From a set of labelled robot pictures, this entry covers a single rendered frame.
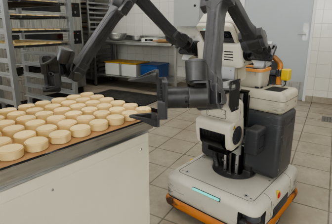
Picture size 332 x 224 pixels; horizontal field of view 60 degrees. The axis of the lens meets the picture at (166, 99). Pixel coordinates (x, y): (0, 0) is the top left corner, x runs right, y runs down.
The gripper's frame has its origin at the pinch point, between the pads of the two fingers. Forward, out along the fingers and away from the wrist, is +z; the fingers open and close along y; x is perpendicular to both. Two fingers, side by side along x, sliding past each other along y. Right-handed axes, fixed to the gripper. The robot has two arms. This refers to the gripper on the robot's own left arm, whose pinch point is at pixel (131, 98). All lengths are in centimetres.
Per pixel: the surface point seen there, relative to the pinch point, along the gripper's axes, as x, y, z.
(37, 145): -13.1, 6.8, 20.1
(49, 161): -9.0, 12.9, 19.6
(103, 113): 8.9, 6.8, 8.9
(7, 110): 13.6, 6.8, 39.0
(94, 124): -0.5, 6.8, 10.0
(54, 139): -9.0, 7.2, 17.8
